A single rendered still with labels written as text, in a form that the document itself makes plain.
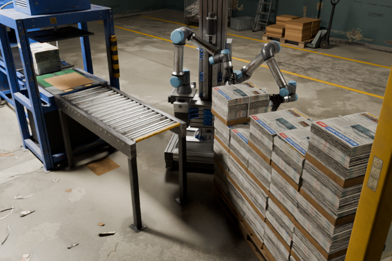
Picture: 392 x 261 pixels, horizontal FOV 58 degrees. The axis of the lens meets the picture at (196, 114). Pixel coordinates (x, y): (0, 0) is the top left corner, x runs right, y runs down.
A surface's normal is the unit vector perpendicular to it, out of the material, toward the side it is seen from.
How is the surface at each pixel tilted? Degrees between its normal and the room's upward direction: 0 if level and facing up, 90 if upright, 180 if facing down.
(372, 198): 90
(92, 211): 0
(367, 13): 90
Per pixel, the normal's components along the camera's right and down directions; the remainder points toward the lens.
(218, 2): -0.17, 0.41
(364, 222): -0.93, 0.15
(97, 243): 0.00, -0.91
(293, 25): -0.74, 0.29
